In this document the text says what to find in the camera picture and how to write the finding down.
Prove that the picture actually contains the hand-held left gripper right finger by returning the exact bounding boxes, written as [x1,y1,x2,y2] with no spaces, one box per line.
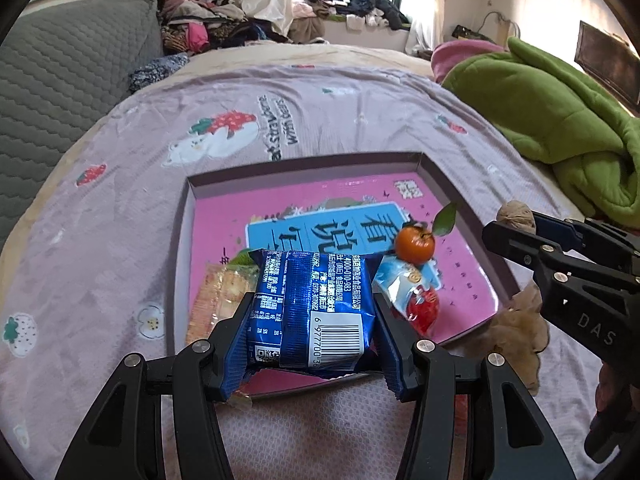
[372,292,576,480]

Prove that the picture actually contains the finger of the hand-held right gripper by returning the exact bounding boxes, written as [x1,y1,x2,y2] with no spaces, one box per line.
[482,221,640,294]
[531,212,640,277]

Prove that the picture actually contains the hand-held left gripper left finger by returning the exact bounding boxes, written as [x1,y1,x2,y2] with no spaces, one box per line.
[55,290,256,480]

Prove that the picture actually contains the walnut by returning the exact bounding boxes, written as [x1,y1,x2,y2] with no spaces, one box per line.
[496,200,537,234]

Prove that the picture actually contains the yellow biscuit packet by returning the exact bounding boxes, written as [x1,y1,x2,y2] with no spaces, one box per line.
[185,264,259,347]

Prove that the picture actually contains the red egg toy packet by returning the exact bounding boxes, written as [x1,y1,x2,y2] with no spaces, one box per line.
[372,254,442,337]

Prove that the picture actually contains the blue snack packet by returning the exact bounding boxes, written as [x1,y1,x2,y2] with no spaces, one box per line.
[247,248,377,379]

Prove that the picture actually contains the shallow box with pink inside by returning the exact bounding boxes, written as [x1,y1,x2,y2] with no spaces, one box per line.
[165,151,524,402]

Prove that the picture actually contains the person's right hand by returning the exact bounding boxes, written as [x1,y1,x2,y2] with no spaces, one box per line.
[585,360,640,464]

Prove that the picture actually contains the brown dried leaf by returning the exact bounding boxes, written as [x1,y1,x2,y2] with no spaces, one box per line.
[464,284,551,397]

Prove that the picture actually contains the tangerine with leaf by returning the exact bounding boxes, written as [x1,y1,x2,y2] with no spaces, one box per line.
[394,202,459,264]

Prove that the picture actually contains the green quilted blanket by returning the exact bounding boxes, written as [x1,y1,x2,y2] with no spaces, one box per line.
[442,37,640,229]

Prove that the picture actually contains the dark framed picture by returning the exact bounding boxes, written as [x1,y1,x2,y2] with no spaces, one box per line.
[574,20,640,107]

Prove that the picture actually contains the pink blanket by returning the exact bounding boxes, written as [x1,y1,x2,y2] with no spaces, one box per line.
[430,40,509,84]

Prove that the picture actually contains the cream curtain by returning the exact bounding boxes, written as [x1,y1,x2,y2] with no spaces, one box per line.
[405,0,454,57]

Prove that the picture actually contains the dark clothes on windowsill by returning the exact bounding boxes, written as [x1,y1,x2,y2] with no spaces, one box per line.
[292,0,414,31]

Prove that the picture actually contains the blue floral cloth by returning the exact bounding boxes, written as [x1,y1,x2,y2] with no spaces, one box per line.
[127,52,191,94]

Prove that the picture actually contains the grey quilted headboard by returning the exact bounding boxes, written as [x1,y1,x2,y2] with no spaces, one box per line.
[0,0,166,243]

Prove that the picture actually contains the pile of clothes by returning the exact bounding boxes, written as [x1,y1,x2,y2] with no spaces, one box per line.
[157,0,294,57]

